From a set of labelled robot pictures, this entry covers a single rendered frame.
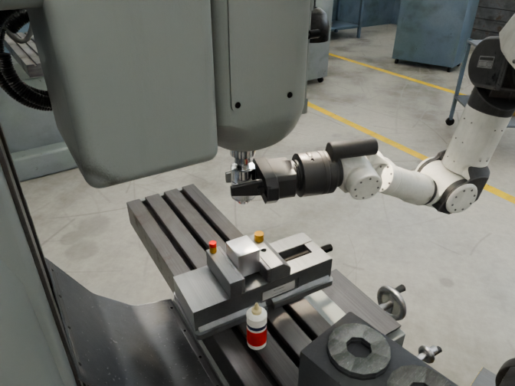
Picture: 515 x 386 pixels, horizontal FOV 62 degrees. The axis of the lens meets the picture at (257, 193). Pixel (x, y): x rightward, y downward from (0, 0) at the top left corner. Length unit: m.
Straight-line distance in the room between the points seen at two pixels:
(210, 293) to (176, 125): 0.45
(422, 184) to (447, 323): 1.47
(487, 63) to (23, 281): 0.86
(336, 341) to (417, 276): 1.94
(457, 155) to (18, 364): 0.88
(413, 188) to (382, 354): 0.42
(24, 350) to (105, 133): 0.28
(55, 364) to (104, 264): 2.01
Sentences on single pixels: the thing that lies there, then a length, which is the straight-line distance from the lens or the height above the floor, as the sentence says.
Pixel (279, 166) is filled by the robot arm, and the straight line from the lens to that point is 0.82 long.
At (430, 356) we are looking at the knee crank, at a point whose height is 0.51.
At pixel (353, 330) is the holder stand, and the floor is 1.12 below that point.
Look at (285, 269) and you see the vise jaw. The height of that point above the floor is 1.01.
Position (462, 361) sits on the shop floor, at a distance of 2.25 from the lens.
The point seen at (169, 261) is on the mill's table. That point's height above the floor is 0.92.
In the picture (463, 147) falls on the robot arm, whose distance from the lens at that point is 1.01.
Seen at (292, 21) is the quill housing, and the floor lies 1.52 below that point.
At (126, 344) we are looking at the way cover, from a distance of 0.95.
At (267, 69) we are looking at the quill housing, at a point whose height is 1.46.
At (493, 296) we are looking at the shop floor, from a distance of 2.63.
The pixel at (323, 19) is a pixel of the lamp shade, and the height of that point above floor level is 1.49.
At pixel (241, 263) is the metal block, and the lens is 0.90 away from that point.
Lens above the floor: 1.62
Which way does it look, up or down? 31 degrees down
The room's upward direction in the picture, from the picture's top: straight up
